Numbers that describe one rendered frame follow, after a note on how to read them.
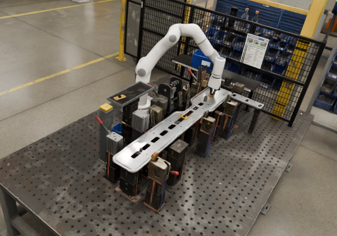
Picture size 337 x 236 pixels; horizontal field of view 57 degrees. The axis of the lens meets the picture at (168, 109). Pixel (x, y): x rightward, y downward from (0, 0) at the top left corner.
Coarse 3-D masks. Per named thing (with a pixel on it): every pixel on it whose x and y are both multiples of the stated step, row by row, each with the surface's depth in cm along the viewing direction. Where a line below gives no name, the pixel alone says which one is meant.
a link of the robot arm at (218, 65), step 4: (216, 60) 247; (220, 60) 245; (224, 60) 246; (216, 64) 248; (220, 64) 246; (224, 64) 249; (216, 68) 249; (220, 68) 248; (212, 72) 254; (216, 72) 251; (220, 72) 251
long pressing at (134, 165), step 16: (208, 96) 264; (224, 96) 267; (176, 112) 235; (160, 128) 216; (176, 128) 218; (144, 144) 198; (160, 144) 201; (112, 160) 183; (128, 160) 184; (144, 160) 186
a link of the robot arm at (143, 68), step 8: (168, 32) 234; (176, 32) 233; (160, 40) 242; (168, 40) 233; (176, 40) 233; (152, 48) 249; (160, 48) 244; (168, 48) 243; (152, 56) 248; (160, 56) 249; (144, 64) 249; (152, 64) 251; (136, 72) 252; (144, 72) 250
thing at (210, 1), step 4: (212, 0) 572; (196, 4) 529; (200, 4) 532; (204, 4) 537; (208, 4) 540; (212, 4) 544; (208, 8) 519; (208, 20) 538; (196, 24) 576; (200, 24) 528; (204, 24) 531; (208, 24) 564; (204, 28) 527; (204, 32) 530; (192, 56) 562
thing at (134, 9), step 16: (128, 0) 488; (160, 0) 454; (192, 0) 427; (128, 16) 502; (160, 16) 465; (128, 32) 515; (144, 32) 494; (128, 48) 529; (144, 48) 508; (176, 48) 471; (176, 64) 481
